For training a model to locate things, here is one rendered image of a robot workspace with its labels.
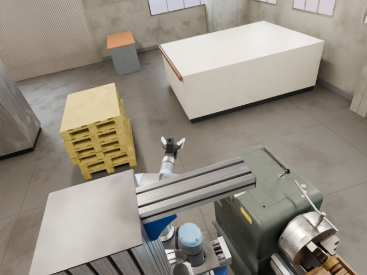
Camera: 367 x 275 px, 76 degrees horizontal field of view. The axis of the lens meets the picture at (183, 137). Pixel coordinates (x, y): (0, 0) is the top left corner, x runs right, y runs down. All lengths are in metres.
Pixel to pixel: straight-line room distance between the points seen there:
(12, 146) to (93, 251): 4.74
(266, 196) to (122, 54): 6.22
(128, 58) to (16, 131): 3.62
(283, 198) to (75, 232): 1.24
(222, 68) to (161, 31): 5.16
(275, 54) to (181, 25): 5.17
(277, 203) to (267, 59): 3.28
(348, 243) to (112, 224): 2.71
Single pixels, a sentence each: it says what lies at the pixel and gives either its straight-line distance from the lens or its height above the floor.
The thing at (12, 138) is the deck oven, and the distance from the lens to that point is 5.17.
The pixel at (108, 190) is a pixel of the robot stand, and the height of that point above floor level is 2.03.
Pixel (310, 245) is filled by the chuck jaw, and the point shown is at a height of 1.19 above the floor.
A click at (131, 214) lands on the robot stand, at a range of 0.63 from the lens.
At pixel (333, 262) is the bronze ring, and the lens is 1.63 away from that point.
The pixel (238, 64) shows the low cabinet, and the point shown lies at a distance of 4.25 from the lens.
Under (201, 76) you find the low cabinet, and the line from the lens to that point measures 4.05.
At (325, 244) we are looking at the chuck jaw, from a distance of 1.68.
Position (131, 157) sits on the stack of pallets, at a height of 0.16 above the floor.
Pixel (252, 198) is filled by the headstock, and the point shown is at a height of 1.25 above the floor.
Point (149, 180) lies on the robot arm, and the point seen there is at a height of 1.80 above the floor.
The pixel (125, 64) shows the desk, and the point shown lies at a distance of 7.29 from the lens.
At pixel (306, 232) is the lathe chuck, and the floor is 1.23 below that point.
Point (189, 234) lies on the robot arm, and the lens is 1.30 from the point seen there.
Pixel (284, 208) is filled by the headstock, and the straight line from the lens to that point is 1.57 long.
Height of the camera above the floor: 2.51
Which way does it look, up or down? 38 degrees down
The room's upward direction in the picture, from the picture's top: 10 degrees counter-clockwise
